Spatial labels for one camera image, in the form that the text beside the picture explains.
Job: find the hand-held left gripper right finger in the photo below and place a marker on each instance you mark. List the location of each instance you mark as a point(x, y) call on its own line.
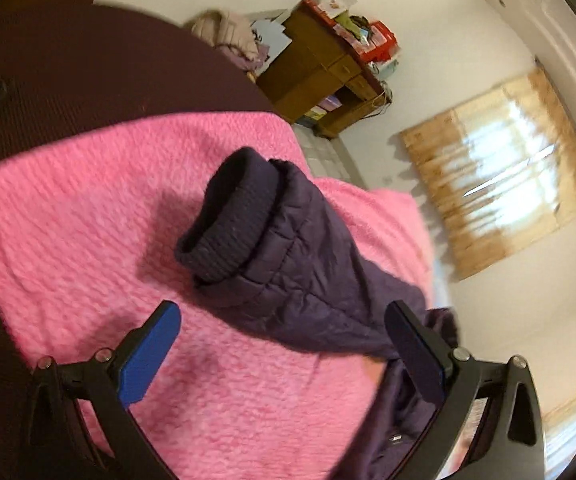
point(412, 355)

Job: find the light purple garment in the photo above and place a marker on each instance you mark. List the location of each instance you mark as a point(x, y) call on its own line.
point(248, 57)

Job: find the red box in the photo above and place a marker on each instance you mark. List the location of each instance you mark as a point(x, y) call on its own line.
point(377, 40)
point(320, 12)

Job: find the pale green bag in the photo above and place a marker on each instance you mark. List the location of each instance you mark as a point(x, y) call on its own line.
point(385, 67)

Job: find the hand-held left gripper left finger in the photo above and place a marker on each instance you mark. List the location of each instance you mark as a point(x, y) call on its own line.
point(150, 355)

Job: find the wooden desk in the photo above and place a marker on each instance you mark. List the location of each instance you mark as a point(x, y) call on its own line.
point(308, 70)

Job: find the purple quilted jacket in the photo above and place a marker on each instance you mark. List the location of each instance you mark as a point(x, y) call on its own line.
point(308, 280)

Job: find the beige knitted garment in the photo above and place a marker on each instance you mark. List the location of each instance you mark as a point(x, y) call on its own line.
point(223, 30)

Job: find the boxes under desk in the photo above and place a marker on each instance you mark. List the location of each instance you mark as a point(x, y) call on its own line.
point(320, 110)

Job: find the dark maroon bed cover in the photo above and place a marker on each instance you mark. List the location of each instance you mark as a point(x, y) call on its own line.
point(93, 70)

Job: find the pink fleece blanket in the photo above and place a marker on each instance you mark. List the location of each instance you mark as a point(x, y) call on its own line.
point(93, 240)

